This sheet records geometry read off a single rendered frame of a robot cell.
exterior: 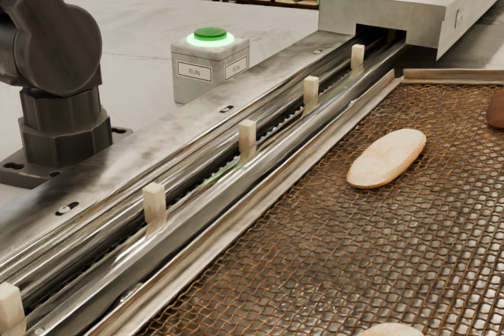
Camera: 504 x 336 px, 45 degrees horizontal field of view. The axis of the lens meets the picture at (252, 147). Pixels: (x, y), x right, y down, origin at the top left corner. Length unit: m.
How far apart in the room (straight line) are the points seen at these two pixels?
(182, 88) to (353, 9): 0.28
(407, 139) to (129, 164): 0.23
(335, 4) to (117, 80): 0.32
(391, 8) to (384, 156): 0.44
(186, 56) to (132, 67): 0.18
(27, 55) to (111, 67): 0.38
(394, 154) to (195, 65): 0.34
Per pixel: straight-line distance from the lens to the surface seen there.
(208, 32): 0.73
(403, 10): 0.86
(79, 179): 0.52
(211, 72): 0.71
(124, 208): 0.49
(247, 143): 0.58
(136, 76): 0.86
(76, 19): 0.54
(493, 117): 0.51
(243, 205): 0.40
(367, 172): 0.42
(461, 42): 1.05
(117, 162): 0.54
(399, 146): 0.46
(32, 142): 0.60
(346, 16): 0.89
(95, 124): 0.60
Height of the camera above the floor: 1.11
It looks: 27 degrees down
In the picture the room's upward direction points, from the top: straight up
